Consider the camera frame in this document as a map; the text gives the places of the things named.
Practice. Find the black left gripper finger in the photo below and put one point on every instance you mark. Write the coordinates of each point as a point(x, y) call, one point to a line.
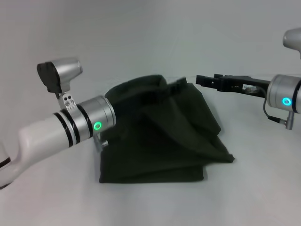
point(175, 86)

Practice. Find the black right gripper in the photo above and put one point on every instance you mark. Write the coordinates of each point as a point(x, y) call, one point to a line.
point(242, 86)

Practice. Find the dark green t-shirt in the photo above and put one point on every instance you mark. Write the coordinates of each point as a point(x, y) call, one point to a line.
point(169, 141)

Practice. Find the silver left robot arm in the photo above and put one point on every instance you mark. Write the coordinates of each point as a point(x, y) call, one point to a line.
point(58, 131)

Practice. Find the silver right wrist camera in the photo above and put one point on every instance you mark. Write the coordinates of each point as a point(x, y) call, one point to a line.
point(293, 42)

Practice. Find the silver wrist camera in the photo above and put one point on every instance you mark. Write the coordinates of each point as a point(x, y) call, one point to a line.
point(58, 73)
point(293, 42)

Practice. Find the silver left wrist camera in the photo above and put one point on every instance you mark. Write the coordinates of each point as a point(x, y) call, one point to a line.
point(58, 73)

